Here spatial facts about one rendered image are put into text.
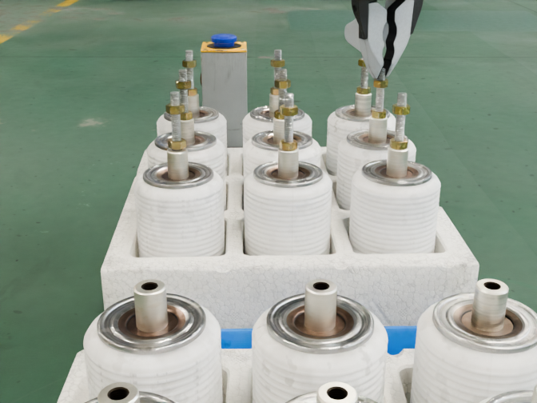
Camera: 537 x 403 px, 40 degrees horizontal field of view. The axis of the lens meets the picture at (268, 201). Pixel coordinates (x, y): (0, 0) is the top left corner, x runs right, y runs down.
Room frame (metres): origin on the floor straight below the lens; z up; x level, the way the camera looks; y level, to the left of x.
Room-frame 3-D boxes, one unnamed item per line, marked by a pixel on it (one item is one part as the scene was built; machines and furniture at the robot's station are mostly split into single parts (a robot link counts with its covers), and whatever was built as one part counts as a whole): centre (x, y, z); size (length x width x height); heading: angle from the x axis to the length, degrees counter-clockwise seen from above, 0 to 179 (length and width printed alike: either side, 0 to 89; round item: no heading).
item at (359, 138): (0.86, -0.13, 0.25); 0.08 x 0.08 x 0.01
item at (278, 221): (0.74, -0.02, 0.16); 0.10 x 0.10 x 0.18
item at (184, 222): (0.74, 0.10, 0.16); 0.10 x 0.10 x 0.18
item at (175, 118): (0.74, 0.10, 0.31); 0.01 x 0.01 x 0.08
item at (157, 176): (0.74, 0.10, 0.25); 0.08 x 0.08 x 0.01
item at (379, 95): (0.86, -0.13, 0.30); 0.01 x 0.01 x 0.08
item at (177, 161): (0.74, 0.10, 0.26); 0.02 x 0.02 x 0.03
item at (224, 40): (1.15, 0.07, 0.32); 0.04 x 0.04 x 0.02
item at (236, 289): (0.86, -0.02, 0.09); 0.39 x 0.39 x 0.18; 2
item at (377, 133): (0.86, -0.13, 0.26); 0.02 x 0.02 x 0.03
